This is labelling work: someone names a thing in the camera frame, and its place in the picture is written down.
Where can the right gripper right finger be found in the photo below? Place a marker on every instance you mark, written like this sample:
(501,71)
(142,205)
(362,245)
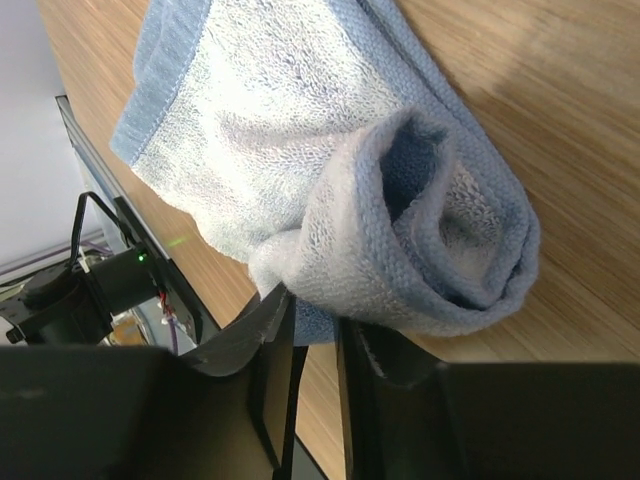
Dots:
(408,415)

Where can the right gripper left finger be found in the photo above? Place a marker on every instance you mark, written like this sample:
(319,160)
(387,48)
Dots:
(84,412)

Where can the blue bear towel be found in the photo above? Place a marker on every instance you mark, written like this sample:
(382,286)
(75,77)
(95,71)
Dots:
(319,143)

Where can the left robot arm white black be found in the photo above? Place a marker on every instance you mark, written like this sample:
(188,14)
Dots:
(67,304)

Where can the aluminium frame rail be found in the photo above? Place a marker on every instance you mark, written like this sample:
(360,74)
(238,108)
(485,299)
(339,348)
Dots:
(100,179)

